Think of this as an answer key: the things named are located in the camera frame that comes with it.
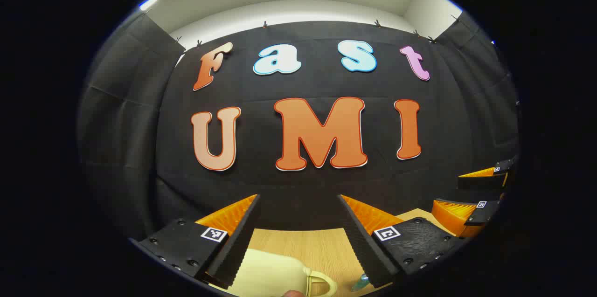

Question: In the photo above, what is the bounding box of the black backdrop cloth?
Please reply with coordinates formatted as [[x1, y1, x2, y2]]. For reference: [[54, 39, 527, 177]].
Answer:
[[77, 10, 521, 242]]

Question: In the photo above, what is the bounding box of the pale yellow suitcase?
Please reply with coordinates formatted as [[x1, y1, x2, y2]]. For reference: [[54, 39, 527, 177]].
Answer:
[[224, 249, 337, 297]]

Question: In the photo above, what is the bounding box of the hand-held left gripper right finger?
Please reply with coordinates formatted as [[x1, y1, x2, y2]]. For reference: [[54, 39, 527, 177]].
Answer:
[[337, 194, 460, 288]]

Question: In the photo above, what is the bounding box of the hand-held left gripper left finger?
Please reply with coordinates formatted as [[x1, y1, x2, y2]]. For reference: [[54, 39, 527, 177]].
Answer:
[[139, 194, 261, 290]]

